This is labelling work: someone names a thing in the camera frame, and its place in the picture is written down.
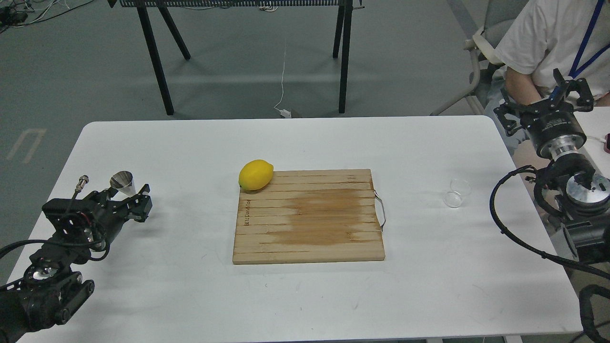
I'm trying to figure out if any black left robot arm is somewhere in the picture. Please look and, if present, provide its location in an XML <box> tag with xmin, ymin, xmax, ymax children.
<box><xmin>0</xmin><ymin>184</ymin><xmax>152</xmax><ymax>343</ymax></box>

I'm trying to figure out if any steel double jigger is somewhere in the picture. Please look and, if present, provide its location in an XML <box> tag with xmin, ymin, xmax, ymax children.
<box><xmin>110</xmin><ymin>170</ymin><xmax>137</xmax><ymax>197</ymax></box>

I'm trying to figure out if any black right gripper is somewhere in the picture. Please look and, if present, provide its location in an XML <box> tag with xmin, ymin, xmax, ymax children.
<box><xmin>494</xmin><ymin>68</ymin><xmax>594</xmax><ymax>158</ymax></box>

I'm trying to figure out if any red phone on side table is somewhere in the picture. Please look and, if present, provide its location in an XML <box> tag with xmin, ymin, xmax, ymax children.
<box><xmin>603</xmin><ymin>134</ymin><xmax>610</xmax><ymax>153</ymax></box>

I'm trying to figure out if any white cable with plug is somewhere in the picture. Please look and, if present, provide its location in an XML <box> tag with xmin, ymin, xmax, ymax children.
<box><xmin>274</xmin><ymin>36</ymin><xmax>292</xmax><ymax>119</ymax></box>

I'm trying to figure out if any person in white shirt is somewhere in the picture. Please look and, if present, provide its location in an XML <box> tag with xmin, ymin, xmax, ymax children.
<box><xmin>485</xmin><ymin>0</ymin><xmax>610</xmax><ymax>155</ymax></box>

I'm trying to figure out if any grey office chair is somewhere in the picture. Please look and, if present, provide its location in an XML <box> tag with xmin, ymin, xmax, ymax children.
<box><xmin>430</xmin><ymin>0</ymin><xmax>527</xmax><ymax>116</ymax></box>

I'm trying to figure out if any yellow lemon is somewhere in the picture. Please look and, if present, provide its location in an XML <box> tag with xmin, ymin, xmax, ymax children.
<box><xmin>238</xmin><ymin>159</ymin><xmax>274</xmax><ymax>191</ymax></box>

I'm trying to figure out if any bundle of floor cables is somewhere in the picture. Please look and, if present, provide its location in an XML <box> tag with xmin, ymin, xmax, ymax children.
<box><xmin>0</xmin><ymin>0</ymin><xmax>96</xmax><ymax>29</ymax></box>

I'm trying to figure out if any wooden cutting board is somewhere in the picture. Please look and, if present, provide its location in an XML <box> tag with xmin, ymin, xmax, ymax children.
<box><xmin>232</xmin><ymin>169</ymin><xmax>386</xmax><ymax>265</ymax></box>

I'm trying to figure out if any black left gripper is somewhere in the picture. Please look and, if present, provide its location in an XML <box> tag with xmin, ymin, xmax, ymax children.
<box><xmin>42</xmin><ymin>184</ymin><xmax>153</xmax><ymax>243</ymax></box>

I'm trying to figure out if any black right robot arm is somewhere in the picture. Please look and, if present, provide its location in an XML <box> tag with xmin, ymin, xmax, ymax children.
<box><xmin>489</xmin><ymin>69</ymin><xmax>610</xmax><ymax>279</ymax></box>

